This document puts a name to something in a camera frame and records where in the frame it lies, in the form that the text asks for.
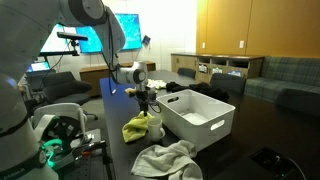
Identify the black clothing pile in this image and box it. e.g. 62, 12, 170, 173
165, 81, 230, 103

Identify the black office chair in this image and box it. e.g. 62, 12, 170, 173
177, 67, 198, 80
209, 73, 247, 94

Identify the small wall panel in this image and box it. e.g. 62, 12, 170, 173
141, 34, 152, 46

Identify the small dark cup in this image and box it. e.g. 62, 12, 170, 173
148, 89, 158, 103

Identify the wooden shelf cabinet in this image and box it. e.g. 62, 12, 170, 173
170, 53, 266, 84

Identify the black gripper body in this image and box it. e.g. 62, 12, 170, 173
134, 84, 152, 108

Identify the white plastic storage box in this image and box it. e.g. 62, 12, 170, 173
155, 88, 237, 152

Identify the black stereo camera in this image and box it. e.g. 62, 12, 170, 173
56, 31, 89, 43

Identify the black swivel chair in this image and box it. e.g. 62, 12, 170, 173
42, 70, 99, 122

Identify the white towel cloth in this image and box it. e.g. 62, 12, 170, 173
130, 139, 204, 180

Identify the wall mounted display screen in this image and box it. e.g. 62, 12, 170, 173
39, 23, 69, 54
74, 13, 143, 54

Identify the table power socket box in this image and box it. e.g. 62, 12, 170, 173
249, 145, 308, 180

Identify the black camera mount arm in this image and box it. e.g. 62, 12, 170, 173
38, 39, 81, 63

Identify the white mug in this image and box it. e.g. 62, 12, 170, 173
146, 117, 166, 143

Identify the open laptop computer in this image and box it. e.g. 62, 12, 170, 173
26, 61, 52, 74

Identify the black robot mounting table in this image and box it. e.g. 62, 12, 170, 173
58, 128, 114, 180

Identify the green plaid sofa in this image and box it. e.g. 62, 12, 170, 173
244, 55, 320, 116

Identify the yellow cloth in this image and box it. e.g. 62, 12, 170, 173
121, 111, 155, 144

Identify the low wooden bench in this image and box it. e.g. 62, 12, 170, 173
79, 60, 157, 98

